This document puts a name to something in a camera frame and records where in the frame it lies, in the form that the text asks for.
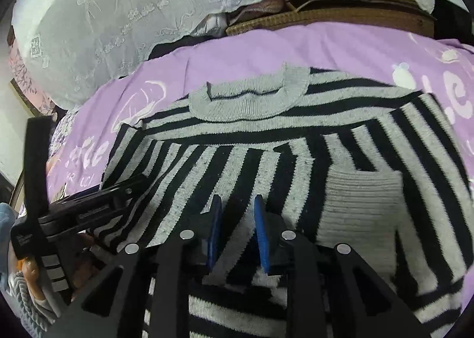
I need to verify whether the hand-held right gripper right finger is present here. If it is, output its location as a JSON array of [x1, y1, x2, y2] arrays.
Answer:
[[254, 193, 432, 338]]

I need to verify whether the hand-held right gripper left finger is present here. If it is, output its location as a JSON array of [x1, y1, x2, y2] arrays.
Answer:
[[48, 193, 225, 338]]

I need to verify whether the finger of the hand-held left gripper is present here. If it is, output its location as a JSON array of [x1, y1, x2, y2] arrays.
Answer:
[[41, 199, 128, 240], [55, 174, 149, 209]]

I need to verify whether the black grey striped sweater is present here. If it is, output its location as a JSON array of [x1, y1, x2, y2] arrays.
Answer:
[[94, 64, 474, 338]]

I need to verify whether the person's left hand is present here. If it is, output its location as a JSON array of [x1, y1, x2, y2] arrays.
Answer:
[[20, 236, 99, 302]]

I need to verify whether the floral bed sheet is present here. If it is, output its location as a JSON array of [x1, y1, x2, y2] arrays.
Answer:
[[48, 110, 76, 176]]

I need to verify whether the pink floral cloth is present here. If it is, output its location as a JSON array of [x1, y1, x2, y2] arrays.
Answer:
[[7, 42, 60, 116]]

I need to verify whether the white lace cloth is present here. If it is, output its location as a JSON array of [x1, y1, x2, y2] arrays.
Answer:
[[11, 0, 435, 109]]

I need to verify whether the purple printed blanket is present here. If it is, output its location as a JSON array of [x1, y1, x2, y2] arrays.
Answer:
[[46, 21, 474, 213]]

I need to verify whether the white pillow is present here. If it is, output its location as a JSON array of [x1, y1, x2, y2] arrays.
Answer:
[[190, 12, 228, 39]]

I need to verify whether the pink striped cloth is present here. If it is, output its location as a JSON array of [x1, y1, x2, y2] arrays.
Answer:
[[237, 0, 293, 22]]

